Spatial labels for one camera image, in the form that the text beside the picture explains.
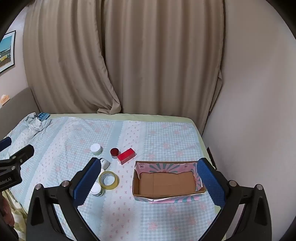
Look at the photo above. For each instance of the small white bottle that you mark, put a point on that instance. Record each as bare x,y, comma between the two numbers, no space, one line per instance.
104,163

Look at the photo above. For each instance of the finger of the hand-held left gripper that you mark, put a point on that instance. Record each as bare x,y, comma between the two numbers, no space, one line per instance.
24,153
5,143

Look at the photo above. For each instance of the patterned cardboard box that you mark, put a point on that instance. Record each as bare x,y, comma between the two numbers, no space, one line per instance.
166,183

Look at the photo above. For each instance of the blue checkered floral blanket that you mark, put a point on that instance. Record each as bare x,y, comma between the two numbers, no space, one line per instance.
129,143

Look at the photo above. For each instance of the blue patterned packet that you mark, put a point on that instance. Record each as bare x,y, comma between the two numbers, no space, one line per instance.
43,115

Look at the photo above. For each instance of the white lid dark jar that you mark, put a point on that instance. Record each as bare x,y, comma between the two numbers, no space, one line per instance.
97,190

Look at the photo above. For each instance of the light green bed sheet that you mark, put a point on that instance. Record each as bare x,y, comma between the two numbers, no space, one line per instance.
161,115

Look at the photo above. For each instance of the beige upholstered headboard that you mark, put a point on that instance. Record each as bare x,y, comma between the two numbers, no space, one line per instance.
20,104

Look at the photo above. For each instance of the red rectangular box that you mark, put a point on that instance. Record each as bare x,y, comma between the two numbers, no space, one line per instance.
126,157

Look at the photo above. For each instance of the white lid green jar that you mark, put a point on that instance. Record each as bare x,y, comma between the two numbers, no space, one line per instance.
96,149

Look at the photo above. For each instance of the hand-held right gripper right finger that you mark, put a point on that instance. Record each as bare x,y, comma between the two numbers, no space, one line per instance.
209,179

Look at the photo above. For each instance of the crumpled pale quilt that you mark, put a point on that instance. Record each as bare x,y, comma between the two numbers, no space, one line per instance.
34,124

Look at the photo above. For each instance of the clear tape roll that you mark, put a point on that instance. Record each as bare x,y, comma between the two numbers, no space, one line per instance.
109,180

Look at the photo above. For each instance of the small orange item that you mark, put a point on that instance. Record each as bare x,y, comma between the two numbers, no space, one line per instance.
4,99

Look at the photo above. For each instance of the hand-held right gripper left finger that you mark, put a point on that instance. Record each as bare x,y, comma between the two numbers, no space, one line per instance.
89,179

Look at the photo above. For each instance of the red lid round jar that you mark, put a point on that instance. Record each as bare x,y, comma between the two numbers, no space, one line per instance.
115,152

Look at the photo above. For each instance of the framed wall poster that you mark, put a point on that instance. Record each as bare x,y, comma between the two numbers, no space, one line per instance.
6,52

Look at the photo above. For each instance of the pale yellow cloth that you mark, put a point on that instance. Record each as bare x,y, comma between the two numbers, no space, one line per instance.
18,215

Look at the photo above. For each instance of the person's left hand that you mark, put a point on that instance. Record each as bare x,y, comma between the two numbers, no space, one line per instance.
5,212

